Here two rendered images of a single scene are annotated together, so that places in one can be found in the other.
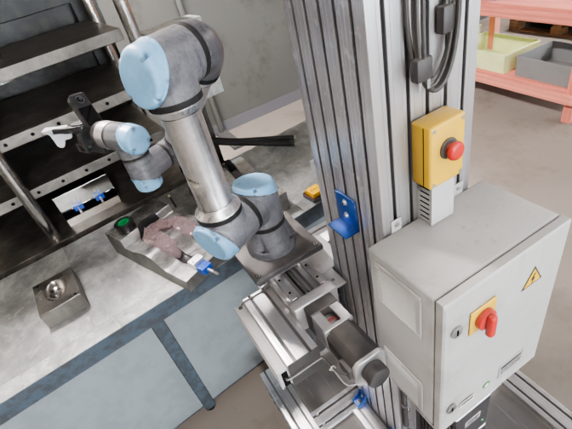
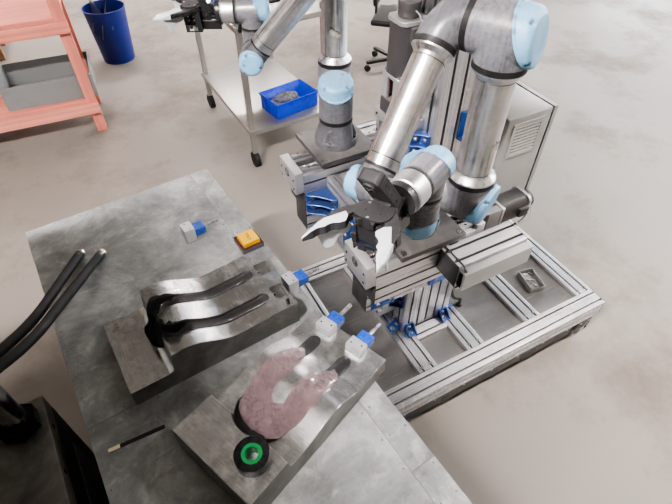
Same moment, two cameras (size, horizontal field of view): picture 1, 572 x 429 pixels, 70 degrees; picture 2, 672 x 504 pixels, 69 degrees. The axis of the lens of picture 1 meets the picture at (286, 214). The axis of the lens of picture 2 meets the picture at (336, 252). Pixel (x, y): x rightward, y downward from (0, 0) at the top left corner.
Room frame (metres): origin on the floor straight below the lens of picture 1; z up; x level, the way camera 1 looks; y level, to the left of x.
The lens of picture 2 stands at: (1.29, 1.09, 2.01)
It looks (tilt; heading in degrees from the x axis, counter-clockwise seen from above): 46 degrees down; 263
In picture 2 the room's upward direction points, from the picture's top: straight up
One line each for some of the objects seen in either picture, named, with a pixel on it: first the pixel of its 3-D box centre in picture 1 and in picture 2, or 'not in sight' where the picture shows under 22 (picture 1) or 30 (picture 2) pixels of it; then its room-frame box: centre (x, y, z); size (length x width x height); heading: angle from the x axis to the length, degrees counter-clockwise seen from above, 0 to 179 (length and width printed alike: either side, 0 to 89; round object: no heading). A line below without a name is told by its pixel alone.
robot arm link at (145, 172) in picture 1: (147, 167); (413, 208); (1.03, 0.34, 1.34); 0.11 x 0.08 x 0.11; 137
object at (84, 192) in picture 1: (78, 183); not in sight; (2.05, 1.05, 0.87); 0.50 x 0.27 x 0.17; 27
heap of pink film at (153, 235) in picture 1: (168, 231); (286, 386); (1.34, 0.48, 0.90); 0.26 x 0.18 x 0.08; 44
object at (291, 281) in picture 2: not in sight; (302, 276); (1.28, 0.05, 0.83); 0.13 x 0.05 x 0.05; 30
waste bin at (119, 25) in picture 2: not in sight; (109, 30); (2.80, -3.62, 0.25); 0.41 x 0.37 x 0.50; 148
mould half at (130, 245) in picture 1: (169, 239); (288, 397); (1.34, 0.48, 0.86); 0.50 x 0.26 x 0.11; 44
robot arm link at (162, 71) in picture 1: (199, 158); (483, 124); (0.84, 0.16, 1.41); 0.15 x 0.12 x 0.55; 137
